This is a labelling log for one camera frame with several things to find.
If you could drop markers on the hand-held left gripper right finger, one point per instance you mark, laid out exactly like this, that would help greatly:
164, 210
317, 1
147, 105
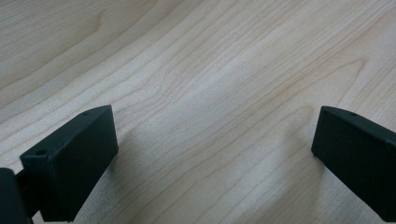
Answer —
358, 155

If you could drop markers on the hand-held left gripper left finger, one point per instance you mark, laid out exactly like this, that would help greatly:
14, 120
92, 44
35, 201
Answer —
74, 161

